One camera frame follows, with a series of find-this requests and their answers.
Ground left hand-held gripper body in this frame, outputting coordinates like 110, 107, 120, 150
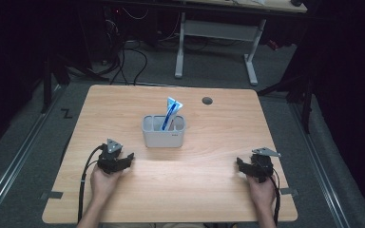
96, 138, 124, 175

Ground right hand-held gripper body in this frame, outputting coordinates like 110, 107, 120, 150
246, 146, 282, 184

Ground grey compartment holder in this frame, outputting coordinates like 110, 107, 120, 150
141, 114, 187, 149

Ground white and blue toothpaste tube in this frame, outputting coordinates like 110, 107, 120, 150
160, 96, 184, 132

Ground person's left hand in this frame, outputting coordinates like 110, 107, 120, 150
89, 163, 124, 204

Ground person's right hand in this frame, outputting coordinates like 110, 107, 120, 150
246, 174, 279, 209

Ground black metal stand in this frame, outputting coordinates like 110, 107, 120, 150
40, 51, 108, 114
256, 70, 316, 135

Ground white-legged wooden desk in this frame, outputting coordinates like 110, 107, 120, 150
174, 0, 309, 87

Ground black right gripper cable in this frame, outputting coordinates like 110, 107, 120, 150
269, 166, 281, 226

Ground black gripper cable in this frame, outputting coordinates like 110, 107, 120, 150
269, 166, 281, 226
77, 143, 106, 223

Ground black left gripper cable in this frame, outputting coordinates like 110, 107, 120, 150
77, 143, 106, 223

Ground metal floor rail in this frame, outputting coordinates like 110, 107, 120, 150
0, 85, 65, 220
289, 101, 352, 228

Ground black floor cables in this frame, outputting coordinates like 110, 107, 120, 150
106, 6, 149, 86

